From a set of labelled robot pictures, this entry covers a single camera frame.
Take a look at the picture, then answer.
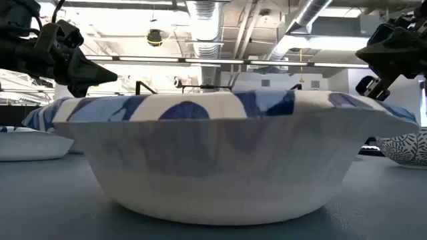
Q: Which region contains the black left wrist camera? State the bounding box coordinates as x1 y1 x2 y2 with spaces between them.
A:
55 19 85 50

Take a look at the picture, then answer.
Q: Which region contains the yellow hanging ceiling cord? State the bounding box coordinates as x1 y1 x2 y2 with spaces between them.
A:
298 48 306 83

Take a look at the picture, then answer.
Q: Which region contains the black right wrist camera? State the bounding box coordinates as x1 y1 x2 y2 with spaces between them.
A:
366 23 396 48

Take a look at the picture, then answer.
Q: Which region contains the silver ceiling ventilation duct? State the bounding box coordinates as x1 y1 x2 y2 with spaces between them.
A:
266 0 334 61
185 0 224 87

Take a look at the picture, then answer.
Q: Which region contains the wooden shelf with black frame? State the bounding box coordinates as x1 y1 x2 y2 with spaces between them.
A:
134 80 303 96

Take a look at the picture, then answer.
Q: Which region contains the long ceiling light strip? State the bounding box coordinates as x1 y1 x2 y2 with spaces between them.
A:
85 55 370 69

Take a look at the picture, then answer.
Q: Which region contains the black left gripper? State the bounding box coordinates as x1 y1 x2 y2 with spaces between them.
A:
31 23 119 99

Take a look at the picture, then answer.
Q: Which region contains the blue-patterned white paper bowl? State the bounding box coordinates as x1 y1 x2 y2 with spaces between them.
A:
22 89 420 227
0 125 75 163

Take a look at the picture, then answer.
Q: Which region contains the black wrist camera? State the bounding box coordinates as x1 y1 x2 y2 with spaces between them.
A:
366 23 396 48
55 19 85 50

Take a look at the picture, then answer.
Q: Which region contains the black ceiling dome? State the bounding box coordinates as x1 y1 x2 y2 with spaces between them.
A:
146 29 164 48

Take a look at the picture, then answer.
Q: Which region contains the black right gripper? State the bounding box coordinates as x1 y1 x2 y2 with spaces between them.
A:
354 16 427 102

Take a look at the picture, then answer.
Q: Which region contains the navy floral ceramic bowl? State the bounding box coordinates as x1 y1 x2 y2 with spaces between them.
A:
376 127 427 170

